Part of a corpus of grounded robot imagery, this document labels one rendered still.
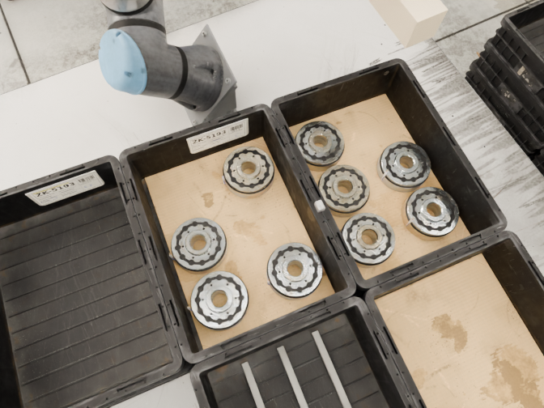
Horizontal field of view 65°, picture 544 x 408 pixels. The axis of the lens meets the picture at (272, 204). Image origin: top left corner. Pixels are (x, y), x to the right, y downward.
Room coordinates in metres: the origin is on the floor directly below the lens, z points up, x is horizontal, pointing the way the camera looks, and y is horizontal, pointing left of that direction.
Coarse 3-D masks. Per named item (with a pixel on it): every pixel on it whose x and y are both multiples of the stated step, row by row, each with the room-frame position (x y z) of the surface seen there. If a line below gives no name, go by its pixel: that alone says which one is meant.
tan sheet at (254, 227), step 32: (224, 160) 0.40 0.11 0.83; (160, 192) 0.31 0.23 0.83; (192, 192) 0.32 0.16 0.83; (224, 192) 0.33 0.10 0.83; (160, 224) 0.25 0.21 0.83; (224, 224) 0.26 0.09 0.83; (256, 224) 0.26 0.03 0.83; (288, 224) 0.27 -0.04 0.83; (256, 256) 0.20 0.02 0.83; (192, 288) 0.13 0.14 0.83; (256, 288) 0.14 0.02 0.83; (320, 288) 0.15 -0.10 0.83; (256, 320) 0.08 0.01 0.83
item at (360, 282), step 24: (360, 72) 0.57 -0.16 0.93; (408, 72) 0.58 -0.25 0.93; (288, 96) 0.50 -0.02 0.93; (288, 144) 0.39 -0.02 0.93; (456, 144) 0.42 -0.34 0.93; (312, 192) 0.30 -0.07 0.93; (480, 192) 0.33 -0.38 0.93; (504, 216) 0.28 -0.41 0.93; (336, 240) 0.21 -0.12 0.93; (408, 264) 0.18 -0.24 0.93; (360, 288) 0.14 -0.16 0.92
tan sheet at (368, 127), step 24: (384, 96) 0.59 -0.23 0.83; (312, 120) 0.51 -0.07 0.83; (336, 120) 0.52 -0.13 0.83; (360, 120) 0.52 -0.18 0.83; (384, 120) 0.53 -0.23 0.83; (360, 144) 0.46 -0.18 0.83; (384, 144) 0.47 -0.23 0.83; (360, 168) 0.40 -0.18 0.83; (384, 192) 0.35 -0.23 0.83; (408, 192) 0.36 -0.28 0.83; (336, 216) 0.29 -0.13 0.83; (384, 216) 0.30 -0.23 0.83; (408, 240) 0.25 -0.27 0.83; (432, 240) 0.26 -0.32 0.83; (456, 240) 0.26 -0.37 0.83; (384, 264) 0.20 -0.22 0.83
